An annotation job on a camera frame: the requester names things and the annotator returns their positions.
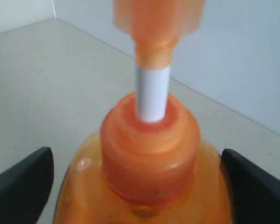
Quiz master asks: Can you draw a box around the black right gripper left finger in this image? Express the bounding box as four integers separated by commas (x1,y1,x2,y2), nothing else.
0,147,54,224

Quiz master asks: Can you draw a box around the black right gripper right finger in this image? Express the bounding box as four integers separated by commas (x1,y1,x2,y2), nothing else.
222,149,280,224

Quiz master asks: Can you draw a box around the orange pump soap bottle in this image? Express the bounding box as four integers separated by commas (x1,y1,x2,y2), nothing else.
53,0,234,224

